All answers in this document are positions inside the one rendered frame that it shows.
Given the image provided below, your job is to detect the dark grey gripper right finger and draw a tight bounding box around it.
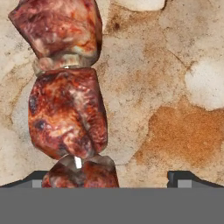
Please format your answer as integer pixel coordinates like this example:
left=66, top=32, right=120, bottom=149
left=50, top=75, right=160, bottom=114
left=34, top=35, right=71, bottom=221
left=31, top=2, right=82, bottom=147
left=167, top=170, right=224, bottom=189

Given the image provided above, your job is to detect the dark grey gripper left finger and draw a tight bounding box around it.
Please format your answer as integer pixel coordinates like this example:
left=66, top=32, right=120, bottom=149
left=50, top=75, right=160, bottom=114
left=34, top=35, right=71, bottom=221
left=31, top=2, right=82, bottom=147
left=0, top=170, right=49, bottom=189

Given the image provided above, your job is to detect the red meat kebab skewer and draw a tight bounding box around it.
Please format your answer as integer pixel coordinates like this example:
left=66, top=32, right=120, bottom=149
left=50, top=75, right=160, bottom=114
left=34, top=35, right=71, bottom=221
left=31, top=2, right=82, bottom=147
left=8, top=0, right=120, bottom=189

